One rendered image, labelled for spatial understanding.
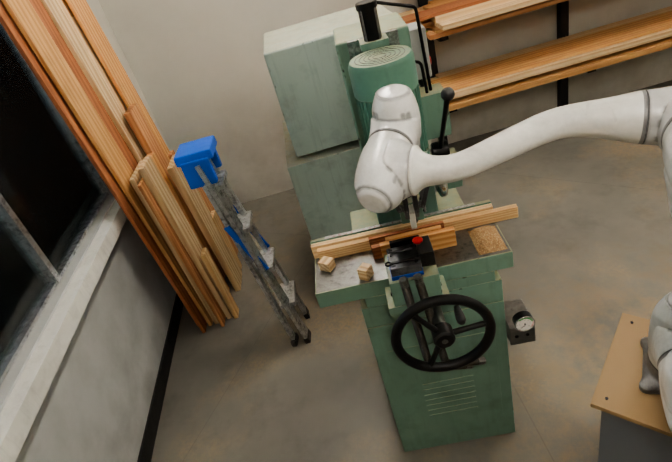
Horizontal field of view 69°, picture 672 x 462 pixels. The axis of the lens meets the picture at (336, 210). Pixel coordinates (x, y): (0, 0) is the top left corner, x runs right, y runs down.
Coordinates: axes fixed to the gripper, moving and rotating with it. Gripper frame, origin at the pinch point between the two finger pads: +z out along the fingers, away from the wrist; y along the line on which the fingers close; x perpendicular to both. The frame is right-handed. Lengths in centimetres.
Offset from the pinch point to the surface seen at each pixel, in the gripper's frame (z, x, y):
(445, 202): 42, -40, -17
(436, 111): -4.0, -37.2, -16.0
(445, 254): 21.8, -1.1, -8.2
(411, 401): 78, 19, 13
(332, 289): 20.9, 3.5, 27.6
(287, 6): 40, -243, 40
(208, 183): 27, -65, 76
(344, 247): 21.4, -11.9, 22.2
